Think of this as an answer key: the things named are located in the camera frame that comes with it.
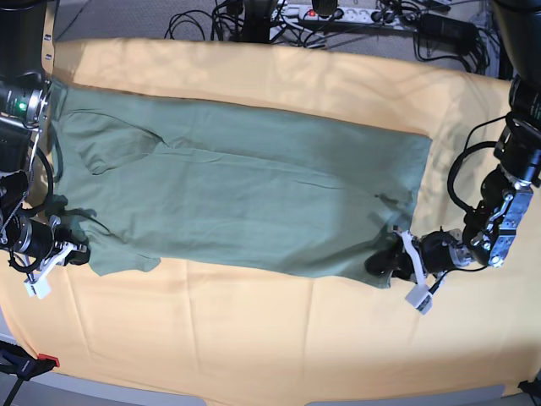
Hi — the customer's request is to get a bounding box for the yellow table cloth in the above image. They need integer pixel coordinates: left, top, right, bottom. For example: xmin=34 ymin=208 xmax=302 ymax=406
xmin=1 ymin=39 xmax=540 ymax=405

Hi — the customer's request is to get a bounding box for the white power strip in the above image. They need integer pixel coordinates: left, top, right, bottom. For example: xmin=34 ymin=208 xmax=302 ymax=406
xmin=281 ymin=3 xmax=398 ymax=27

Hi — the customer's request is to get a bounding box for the blue red clamp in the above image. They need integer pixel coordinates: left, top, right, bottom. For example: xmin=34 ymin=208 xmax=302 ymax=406
xmin=1 ymin=341 xmax=60 ymax=406

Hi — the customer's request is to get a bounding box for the black table leg post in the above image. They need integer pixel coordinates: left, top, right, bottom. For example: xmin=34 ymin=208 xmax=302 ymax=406
xmin=241 ymin=0 xmax=274 ymax=44

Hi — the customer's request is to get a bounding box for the robot arm image left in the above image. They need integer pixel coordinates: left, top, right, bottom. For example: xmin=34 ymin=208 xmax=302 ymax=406
xmin=1 ymin=1 xmax=90 ymax=274

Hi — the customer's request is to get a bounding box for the green T-shirt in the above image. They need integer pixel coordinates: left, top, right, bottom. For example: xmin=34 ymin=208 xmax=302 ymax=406
xmin=49 ymin=82 xmax=431 ymax=288

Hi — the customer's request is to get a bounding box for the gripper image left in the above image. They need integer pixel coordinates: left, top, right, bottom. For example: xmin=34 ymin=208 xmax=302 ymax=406
xmin=16 ymin=219 xmax=90 ymax=271

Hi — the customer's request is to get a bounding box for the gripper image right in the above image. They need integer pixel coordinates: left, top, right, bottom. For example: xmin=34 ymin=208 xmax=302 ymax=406
xmin=364 ymin=230 xmax=469 ymax=281

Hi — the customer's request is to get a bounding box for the black clamp right corner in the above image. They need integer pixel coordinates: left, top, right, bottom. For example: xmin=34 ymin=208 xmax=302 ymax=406
xmin=518 ymin=378 xmax=541 ymax=398

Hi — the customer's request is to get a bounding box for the black power adapter brick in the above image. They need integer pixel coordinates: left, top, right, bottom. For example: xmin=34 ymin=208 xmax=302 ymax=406
xmin=418 ymin=14 xmax=478 ymax=47

